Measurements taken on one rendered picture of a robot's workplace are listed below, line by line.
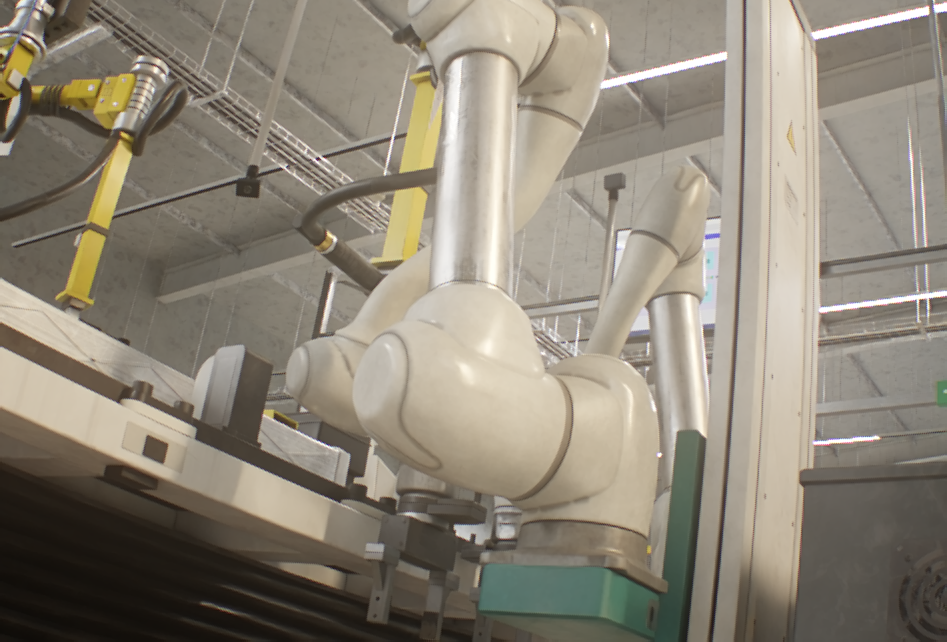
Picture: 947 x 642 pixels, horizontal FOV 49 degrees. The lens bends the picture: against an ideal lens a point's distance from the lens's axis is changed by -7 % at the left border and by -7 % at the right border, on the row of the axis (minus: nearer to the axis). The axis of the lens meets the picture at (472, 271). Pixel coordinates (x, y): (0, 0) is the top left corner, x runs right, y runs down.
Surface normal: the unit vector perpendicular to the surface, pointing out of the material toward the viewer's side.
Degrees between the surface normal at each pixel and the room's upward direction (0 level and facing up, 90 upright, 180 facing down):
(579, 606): 90
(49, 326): 90
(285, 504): 90
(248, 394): 90
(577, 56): 108
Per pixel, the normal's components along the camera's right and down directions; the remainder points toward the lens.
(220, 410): -0.56, -0.42
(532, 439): 0.51, 0.12
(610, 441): 0.54, -0.27
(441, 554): 0.86, -0.09
